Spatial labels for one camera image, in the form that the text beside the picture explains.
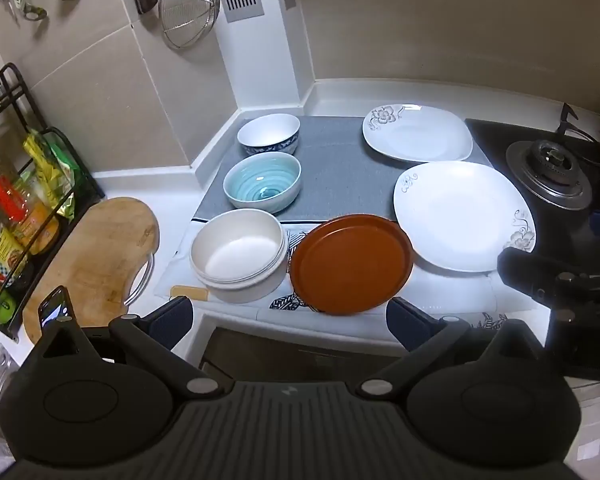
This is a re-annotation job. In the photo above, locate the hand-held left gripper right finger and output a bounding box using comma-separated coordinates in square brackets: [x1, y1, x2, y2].
[356, 297, 549, 402]

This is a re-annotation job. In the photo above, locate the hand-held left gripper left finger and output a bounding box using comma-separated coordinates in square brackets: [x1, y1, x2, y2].
[27, 296, 224, 402]

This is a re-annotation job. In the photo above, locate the brown round plate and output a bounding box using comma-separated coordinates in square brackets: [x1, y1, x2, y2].
[289, 214, 415, 317]

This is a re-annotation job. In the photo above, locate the large white floral square plate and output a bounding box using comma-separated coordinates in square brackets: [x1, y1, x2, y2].
[393, 161, 537, 273]

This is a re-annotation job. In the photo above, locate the cream round bowl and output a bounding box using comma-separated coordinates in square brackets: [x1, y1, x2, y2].
[190, 208, 289, 305]

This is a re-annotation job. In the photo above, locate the teal swirl bowl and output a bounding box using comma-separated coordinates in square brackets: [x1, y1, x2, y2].
[223, 151, 302, 214]

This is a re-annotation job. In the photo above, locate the small white floral square plate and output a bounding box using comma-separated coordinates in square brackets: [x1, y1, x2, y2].
[362, 104, 474, 162]

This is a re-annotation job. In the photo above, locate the white bowl blue pattern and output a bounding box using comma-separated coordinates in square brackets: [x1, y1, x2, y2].
[237, 113, 301, 157]

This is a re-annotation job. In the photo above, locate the pale yellow tag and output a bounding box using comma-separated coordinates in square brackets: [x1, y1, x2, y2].
[171, 284, 207, 302]

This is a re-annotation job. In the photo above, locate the white leaf print cloth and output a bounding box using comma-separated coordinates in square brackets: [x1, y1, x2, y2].
[152, 217, 548, 332]

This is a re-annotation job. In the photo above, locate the metal stove burner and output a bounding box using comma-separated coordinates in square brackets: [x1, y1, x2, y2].
[505, 139, 596, 211]

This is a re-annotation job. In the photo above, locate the wooden cutting board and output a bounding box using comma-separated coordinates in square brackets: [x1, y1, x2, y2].
[22, 196, 160, 344]

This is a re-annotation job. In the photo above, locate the brown cabinet door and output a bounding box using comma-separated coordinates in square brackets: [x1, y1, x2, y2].
[199, 326, 407, 386]

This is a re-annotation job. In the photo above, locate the black pan support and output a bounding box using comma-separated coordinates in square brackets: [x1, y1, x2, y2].
[554, 102, 600, 167]

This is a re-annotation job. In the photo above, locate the dark jar orange label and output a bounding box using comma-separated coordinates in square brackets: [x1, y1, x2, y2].
[10, 200, 61, 257]

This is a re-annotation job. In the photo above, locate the grey drying mat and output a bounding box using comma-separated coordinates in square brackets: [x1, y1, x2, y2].
[192, 115, 496, 224]

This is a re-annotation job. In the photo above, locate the yellow checkered packet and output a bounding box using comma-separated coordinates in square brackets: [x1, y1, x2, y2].
[0, 229, 29, 285]

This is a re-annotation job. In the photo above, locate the yellow green snack packet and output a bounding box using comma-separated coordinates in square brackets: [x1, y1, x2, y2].
[22, 129, 76, 219]

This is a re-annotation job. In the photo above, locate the red label sauce bottle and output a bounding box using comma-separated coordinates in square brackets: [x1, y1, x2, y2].
[0, 152, 35, 228]

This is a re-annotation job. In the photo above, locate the black wire rack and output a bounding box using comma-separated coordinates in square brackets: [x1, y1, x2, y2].
[0, 62, 106, 344]

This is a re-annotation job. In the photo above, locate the large wire strainer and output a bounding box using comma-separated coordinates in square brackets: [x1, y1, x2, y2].
[158, 0, 222, 51]

